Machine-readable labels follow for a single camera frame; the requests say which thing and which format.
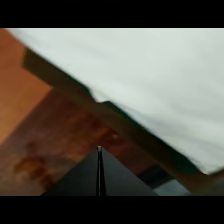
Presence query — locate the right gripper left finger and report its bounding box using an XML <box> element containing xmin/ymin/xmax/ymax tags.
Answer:
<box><xmin>41</xmin><ymin>145</ymin><xmax>100</xmax><ymax>197</ymax></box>

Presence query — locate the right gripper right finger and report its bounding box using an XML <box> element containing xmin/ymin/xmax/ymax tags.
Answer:
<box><xmin>99</xmin><ymin>145</ymin><xmax>159</xmax><ymax>197</ymax></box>

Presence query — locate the white garment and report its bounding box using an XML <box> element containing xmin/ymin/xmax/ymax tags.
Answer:
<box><xmin>6</xmin><ymin>27</ymin><xmax>224</xmax><ymax>176</ymax></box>

